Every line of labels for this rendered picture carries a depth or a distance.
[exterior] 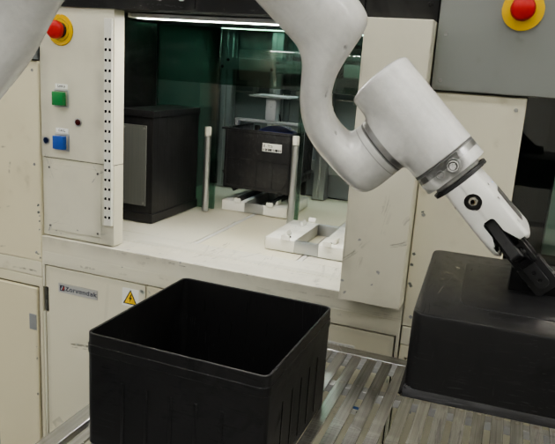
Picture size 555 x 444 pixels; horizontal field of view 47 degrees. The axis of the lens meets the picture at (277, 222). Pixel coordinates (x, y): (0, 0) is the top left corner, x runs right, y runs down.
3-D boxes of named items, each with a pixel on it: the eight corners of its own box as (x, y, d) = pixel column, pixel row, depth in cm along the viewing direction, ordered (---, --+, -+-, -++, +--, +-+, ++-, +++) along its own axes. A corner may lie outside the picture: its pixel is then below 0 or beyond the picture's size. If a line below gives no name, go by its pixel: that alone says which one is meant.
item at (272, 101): (217, 198, 195) (221, 92, 187) (244, 188, 213) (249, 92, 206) (292, 210, 187) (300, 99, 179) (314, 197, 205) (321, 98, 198)
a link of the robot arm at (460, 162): (469, 140, 74) (486, 160, 74) (472, 134, 82) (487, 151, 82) (412, 184, 77) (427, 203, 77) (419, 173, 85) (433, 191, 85)
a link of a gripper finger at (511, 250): (509, 245, 72) (530, 264, 75) (480, 199, 77) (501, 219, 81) (500, 251, 72) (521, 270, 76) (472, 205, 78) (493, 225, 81)
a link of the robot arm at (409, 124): (406, 188, 78) (469, 139, 74) (338, 103, 78) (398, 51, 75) (414, 178, 85) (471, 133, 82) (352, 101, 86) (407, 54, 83)
